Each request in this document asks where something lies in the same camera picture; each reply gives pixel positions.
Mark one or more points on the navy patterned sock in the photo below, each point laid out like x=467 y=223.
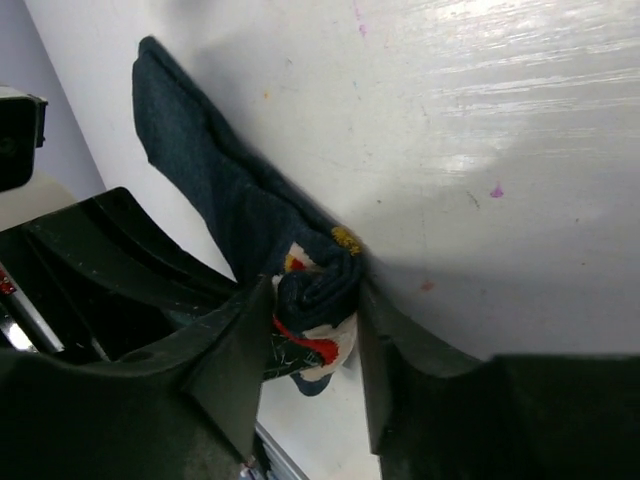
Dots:
x=261 y=225

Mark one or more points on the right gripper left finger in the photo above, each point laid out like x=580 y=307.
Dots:
x=183 y=407

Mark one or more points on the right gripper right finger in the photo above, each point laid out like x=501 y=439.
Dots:
x=434 y=412

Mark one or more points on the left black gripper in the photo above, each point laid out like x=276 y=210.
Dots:
x=98 y=280

